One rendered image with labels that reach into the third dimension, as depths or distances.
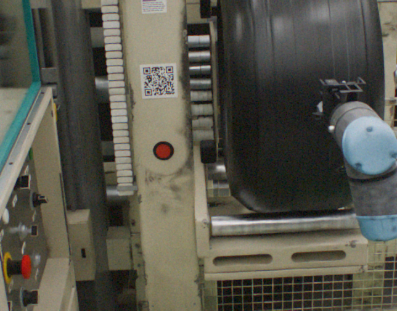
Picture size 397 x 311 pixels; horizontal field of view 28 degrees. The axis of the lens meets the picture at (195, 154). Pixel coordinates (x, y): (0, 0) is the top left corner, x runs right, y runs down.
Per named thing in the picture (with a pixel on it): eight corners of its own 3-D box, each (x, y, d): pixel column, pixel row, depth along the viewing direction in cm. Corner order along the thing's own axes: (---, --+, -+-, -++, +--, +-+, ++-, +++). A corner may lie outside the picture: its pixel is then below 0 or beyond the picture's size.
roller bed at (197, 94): (145, 147, 216) (137, 40, 204) (147, 126, 229) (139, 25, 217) (218, 144, 216) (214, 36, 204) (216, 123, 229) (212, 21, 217)
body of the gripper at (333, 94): (360, 76, 138) (376, 91, 126) (359, 124, 140) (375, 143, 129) (316, 78, 138) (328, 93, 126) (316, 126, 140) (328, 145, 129)
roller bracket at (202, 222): (196, 260, 172) (195, 219, 168) (193, 179, 208) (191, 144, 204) (212, 259, 172) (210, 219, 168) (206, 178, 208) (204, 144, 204)
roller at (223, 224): (206, 227, 172) (205, 211, 175) (207, 240, 175) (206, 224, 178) (368, 219, 172) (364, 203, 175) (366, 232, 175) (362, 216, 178)
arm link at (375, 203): (421, 211, 127) (409, 148, 124) (404, 245, 118) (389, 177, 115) (374, 213, 131) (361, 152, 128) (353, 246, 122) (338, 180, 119)
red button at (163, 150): (156, 158, 174) (156, 145, 173) (156, 155, 175) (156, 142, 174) (171, 157, 174) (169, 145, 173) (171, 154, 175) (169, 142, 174)
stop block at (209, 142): (200, 165, 194) (200, 147, 192) (200, 157, 198) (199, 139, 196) (217, 164, 194) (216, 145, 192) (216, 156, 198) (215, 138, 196)
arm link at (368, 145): (353, 187, 115) (341, 132, 112) (339, 164, 125) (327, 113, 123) (407, 174, 114) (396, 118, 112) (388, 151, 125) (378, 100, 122)
